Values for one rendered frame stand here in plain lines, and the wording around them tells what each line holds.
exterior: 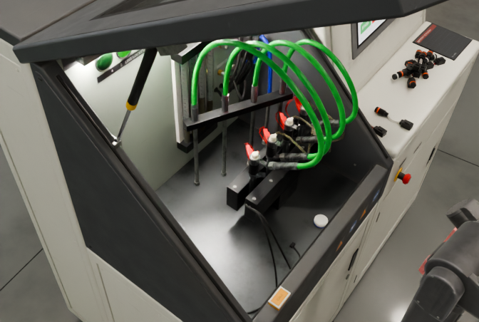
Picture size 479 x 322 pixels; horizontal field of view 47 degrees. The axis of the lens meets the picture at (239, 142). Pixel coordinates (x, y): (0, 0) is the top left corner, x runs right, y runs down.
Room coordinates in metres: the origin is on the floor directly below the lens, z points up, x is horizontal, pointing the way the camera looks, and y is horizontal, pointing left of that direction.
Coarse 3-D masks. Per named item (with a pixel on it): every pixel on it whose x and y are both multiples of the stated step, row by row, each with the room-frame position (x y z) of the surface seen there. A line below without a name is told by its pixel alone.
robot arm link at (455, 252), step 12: (468, 228) 0.36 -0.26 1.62; (456, 240) 0.35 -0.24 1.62; (468, 240) 0.34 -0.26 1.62; (444, 252) 0.33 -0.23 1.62; (456, 252) 0.33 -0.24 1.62; (468, 252) 0.33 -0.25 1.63; (432, 264) 0.32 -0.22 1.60; (444, 264) 0.32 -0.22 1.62; (456, 264) 0.31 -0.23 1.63; (468, 264) 0.31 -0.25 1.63; (468, 276) 0.30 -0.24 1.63; (468, 288) 0.29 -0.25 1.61; (468, 300) 0.29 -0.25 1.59; (468, 312) 0.29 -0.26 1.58
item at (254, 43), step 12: (240, 48) 1.06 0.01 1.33; (264, 48) 1.02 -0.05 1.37; (276, 48) 1.02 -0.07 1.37; (228, 60) 1.09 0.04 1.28; (288, 60) 0.99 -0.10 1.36; (228, 72) 1.09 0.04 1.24; (300, 72) 0.97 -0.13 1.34; (228, 84) 1.09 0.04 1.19; (228, 96) 1.09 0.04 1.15; (312, 96) 0.94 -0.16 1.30; (324, 108) 0.93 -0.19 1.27; (324, 120) 0.92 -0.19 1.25; (288, 156) 0.97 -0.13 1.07; (300, 156) 0.95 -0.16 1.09; (312, 156) 0.93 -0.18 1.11
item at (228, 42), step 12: (204, 48) 1.03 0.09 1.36; (252, 48) 0.95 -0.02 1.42; (264, 60) 0.93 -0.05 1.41; (276, 72) 0.91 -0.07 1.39; (192, 84) 1.05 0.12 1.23; (288, 84) 0.89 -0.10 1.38; (192, 96) 1.05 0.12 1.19; (300, 96) 0.87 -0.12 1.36; (312, 120) 0.85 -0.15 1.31; (300, 168) 0.85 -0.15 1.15
